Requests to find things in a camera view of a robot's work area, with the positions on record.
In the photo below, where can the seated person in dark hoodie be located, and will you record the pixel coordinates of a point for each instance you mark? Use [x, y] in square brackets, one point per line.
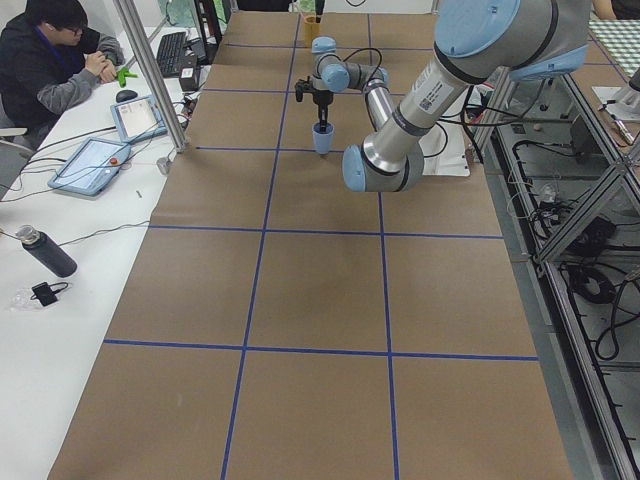
[51, 61]

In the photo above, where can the yellow cylindrical cup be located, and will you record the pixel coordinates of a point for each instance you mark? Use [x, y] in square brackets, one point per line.
[311, 30]

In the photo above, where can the black computer mouse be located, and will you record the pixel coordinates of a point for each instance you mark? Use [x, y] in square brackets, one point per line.
[125, 95]

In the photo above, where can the green plastic object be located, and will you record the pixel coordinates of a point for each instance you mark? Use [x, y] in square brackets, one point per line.
[123, 75]

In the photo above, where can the blue teach pendant far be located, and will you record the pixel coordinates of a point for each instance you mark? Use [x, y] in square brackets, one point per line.
[138, 119]

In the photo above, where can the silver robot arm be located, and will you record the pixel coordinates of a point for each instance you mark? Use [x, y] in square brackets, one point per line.
[535, 40]

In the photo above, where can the aluminium frame post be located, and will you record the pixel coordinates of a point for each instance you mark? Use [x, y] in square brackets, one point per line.
[140, 45]

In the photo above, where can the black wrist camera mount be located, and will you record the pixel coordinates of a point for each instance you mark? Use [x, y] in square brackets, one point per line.
[304, 87]

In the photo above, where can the light blue plastic cup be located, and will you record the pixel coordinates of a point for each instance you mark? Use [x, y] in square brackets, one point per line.
[322, 136]

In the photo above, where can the black keyboard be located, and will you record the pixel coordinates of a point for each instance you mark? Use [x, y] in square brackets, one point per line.
[170, 53]

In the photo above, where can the black water bottle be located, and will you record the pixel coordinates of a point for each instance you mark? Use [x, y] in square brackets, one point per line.
[46, 251]

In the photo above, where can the blue teach pendant near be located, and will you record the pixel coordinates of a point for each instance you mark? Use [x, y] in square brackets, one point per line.
[91, 168]

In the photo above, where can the blue teach pendant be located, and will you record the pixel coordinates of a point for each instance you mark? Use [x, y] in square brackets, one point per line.
[91, 168]
[138, 119]

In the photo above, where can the white camera pedestal column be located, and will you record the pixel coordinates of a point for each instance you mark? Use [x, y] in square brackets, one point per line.
[444, 151]

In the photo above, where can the small black device with cable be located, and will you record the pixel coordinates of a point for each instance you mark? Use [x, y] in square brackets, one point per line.
[47, 294]

